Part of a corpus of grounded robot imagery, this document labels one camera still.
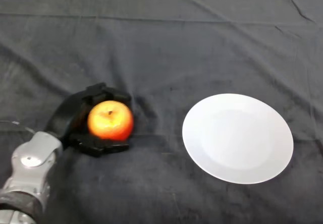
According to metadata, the red yellow apple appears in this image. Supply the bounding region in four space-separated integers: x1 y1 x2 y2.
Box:
87 100 134 140

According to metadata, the white round plate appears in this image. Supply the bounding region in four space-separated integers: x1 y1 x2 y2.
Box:
182 93 294 185

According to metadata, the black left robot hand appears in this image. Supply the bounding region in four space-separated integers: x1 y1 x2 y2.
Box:
43 82 132 158

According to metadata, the black cloth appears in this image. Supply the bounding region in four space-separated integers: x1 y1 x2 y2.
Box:
0 0 323 224

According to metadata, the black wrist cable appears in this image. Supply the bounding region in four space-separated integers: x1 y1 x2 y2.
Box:
0 120 36 134

